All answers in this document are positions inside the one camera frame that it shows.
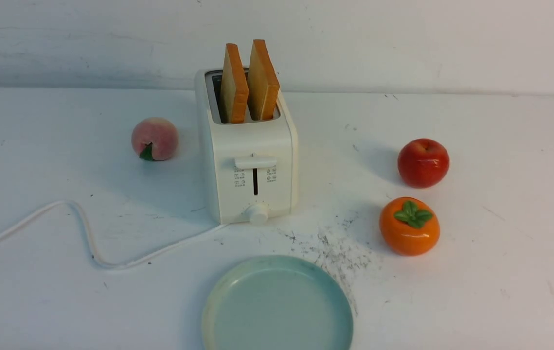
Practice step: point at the toast slice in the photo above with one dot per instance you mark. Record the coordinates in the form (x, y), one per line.
(234, 90)
(262, 82)

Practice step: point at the white two-slot toaster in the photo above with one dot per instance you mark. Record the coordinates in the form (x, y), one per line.
(251, 169)

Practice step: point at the light green round plate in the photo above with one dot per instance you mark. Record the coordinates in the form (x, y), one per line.
(277, 302)

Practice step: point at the pink peach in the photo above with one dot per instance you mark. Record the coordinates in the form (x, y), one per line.
(155, 139)

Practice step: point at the orange persimmon with green leaves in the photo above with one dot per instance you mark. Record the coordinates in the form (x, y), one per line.
(409, 227)

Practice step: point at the red apple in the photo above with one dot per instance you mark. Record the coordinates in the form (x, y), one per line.
(423, 163)

